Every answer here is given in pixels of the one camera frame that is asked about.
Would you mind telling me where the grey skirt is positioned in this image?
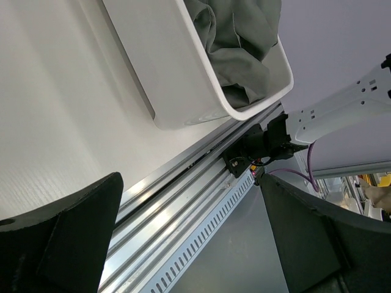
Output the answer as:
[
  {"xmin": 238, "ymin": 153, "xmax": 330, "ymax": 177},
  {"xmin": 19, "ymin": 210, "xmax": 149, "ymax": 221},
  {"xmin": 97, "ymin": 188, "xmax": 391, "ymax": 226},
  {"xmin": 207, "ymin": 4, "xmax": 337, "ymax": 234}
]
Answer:
[{"xmin": 185, "ymin": 1, "xmax": 282, "ymax": 109}]

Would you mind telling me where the white slotted cable duct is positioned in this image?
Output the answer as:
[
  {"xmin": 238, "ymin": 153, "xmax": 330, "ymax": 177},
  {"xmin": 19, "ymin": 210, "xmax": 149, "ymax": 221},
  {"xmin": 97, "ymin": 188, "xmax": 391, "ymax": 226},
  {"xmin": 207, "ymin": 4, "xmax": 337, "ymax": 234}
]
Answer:
[{"xmin": 133, "ymin": 170, "xmax": 254, "ymax": 292}]

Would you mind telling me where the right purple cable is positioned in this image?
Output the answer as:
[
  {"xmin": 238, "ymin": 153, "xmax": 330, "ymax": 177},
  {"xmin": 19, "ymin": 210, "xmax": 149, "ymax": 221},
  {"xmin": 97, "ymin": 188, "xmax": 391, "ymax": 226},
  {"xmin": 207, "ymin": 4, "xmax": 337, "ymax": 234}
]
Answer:
[{"xmin": 268, "ymin": 142, "xmax": 321, "ymax": 194}]

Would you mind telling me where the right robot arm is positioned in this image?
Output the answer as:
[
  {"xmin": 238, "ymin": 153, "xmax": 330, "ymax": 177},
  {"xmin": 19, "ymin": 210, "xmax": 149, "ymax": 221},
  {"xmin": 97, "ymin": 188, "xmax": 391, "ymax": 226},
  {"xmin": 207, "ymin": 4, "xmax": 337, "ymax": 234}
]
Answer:
[{"xmin": 243, "ymin": 56, "xmax": 390, "ymax": 165}]

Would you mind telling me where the aluminium rail base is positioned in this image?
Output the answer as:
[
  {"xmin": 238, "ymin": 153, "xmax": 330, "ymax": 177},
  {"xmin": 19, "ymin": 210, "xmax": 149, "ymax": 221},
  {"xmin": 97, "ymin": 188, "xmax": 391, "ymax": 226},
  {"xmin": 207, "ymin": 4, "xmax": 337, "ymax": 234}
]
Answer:
[{"xmin": 98, "ymin": 105, "xmax": 282, "ymax": 292}]

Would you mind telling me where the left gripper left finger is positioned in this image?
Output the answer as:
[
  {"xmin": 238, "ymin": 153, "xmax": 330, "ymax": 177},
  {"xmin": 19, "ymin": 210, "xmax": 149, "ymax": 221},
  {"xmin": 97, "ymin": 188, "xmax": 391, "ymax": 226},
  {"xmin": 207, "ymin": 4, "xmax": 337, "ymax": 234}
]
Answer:
[{"xmin": 1, "ymin": 172, "xmax": 123, "ymax": 292}]

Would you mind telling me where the white plastic basket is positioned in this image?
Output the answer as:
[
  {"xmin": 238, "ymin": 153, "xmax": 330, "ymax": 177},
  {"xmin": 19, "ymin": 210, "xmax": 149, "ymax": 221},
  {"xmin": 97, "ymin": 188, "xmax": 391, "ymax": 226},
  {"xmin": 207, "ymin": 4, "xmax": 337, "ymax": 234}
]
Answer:
[{"xmin": 103, "ymin": 1, "xmax": 294, "ymax": 129}]

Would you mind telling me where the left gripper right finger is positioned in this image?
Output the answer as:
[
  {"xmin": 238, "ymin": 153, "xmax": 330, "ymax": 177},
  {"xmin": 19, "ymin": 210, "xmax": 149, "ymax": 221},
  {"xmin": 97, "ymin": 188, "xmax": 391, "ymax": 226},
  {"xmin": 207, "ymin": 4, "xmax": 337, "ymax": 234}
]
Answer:
[{"xmin": 256, "ymin": 174, "xmax": 390, "ymax": 292}]

